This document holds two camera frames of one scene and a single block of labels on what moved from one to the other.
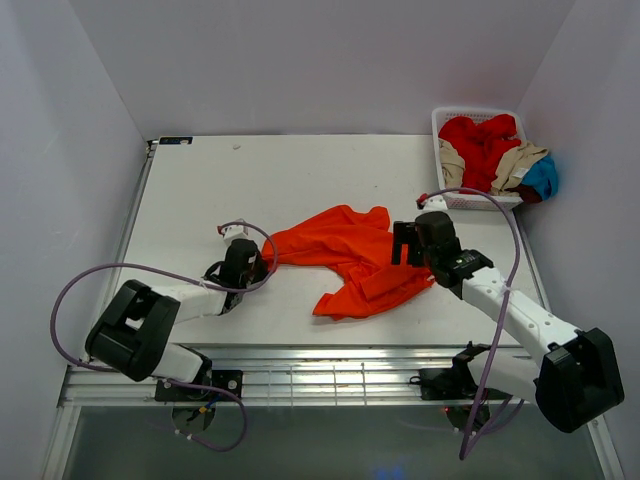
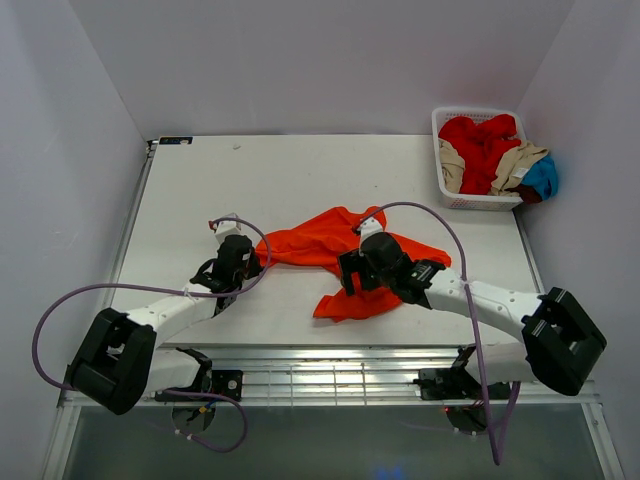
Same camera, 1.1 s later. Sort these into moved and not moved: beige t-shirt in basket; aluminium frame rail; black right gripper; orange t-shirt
Moved: black right gripper
Not moved: beige t-shirt in basket; orange t-shirt; aluminium frame rail
